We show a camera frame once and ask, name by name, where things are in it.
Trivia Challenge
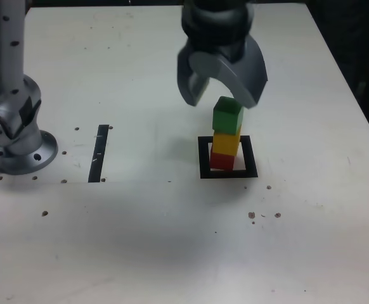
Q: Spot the red wooden cube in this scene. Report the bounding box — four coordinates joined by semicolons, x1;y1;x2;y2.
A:
209;151;236;172

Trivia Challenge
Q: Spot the black tape strip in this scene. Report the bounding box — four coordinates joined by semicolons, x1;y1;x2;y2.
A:
87;124;110;184

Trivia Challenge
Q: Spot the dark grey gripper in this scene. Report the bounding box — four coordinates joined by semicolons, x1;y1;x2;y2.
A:
176;33;269;110

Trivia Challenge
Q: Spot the green wooden cube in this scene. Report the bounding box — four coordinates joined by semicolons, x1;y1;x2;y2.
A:
212;96;245;136

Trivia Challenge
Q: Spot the yellow wooden cube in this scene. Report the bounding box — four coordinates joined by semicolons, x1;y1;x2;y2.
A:
212;125;243;157

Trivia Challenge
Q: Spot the black tape square outline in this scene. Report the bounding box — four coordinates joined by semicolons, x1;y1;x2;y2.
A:
197;135;259;180

